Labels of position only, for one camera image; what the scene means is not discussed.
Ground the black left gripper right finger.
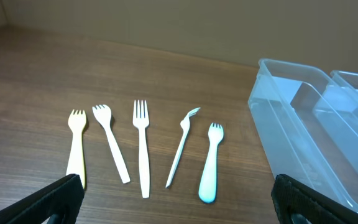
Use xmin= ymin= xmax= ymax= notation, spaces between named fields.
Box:
xmin=271 ymin=174 xmax=358 ymax=224

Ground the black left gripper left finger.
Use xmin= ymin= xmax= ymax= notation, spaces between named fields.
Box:
xmin=0 ymin=174 xmax=85 ymax=224

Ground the clear left plastic container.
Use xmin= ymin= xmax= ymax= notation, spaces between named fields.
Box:
xmin=248 ymin=58 xmax=358 ymax=213

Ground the clear plastic container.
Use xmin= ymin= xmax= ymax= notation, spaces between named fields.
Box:
xmin=248 ymin=58 xmax=358 ymax=213
xmin=329 ymin=70 xmax=358 ymax=118

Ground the clear right plastic container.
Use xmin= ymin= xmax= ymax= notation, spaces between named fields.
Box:
xmin=329 ymin=70 xmax=358 ymax=118

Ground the yellow plastic fork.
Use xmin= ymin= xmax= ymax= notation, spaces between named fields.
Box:
xmin=66 ymin=110 xmax=86 ymax=189

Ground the light blue plastic fork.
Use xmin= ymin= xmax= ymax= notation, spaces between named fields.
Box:
xmin=198 ymin=123 xmax=224 ymax=203

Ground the white short plastic fork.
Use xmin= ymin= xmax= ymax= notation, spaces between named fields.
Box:
xmin=92 ymin=105 xmax=131 ymax=184

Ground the white long plastic fork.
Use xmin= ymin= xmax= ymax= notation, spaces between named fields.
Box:
xmin=133 ymin=100 xmax=150 ymax=198

